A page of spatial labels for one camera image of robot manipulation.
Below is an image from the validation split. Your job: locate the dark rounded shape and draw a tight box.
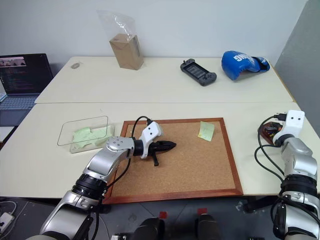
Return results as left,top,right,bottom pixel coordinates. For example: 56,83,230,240
132,216,166,240
194,213,222,240

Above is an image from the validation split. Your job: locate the heap of green sticky notes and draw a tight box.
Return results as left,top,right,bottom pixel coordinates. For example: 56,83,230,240
71,125,111,151

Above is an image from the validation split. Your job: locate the grey handheld game controller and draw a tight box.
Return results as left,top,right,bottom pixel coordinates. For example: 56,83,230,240
180,58,217,87

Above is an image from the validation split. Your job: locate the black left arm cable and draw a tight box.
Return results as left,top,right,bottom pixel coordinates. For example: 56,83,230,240
92,115,153,240

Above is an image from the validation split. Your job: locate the blue boxing glove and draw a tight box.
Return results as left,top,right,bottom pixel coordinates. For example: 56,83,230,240
221,50,271,81

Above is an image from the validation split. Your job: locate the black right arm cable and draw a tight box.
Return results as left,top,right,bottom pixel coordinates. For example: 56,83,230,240
254,111,288,181

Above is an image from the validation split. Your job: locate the clear plastic box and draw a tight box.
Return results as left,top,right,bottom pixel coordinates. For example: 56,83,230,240
57,115,116,154

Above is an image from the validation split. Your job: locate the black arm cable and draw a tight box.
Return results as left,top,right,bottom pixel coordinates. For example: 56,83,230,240
92,115,153,240
254,111,288,181

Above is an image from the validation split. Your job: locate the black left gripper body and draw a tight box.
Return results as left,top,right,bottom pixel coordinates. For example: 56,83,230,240
148,140,168,156

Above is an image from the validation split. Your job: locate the grey partition panel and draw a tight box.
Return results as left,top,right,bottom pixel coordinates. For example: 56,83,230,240
273,0,320,141

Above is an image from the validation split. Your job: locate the brown cardboard box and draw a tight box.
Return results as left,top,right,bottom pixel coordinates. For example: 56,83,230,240
109,34,145,70

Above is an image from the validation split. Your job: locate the wood-framed cork board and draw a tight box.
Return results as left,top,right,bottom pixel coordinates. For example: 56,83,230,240
101,117,244,205

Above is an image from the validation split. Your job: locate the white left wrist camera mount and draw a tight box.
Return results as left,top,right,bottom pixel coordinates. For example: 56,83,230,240
138,121,164,160

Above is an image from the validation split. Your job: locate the white power adapter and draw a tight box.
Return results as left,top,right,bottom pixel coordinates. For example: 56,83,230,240
0,212,15,231

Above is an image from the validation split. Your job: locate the brown wooden tray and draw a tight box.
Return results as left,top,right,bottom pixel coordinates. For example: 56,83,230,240
258,121,283,146

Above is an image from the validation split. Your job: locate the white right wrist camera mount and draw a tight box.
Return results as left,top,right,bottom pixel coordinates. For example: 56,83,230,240
273,109,306,147

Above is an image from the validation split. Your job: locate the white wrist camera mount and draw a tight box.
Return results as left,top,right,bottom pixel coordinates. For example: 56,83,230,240
138,121,164,160
273,109,306,147

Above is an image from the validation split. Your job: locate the single green sticky note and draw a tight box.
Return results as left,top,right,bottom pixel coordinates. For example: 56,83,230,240
197,121,215,142

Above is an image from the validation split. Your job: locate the brown box in plastic bag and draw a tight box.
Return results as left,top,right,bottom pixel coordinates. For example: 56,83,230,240
96,9,145,71

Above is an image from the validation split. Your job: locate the white thin cable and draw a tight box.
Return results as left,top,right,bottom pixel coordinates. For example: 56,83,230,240
0,200,17,216

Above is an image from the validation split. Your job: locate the open laptop computer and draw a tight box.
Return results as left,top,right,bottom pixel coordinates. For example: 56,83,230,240
0,53,55,126

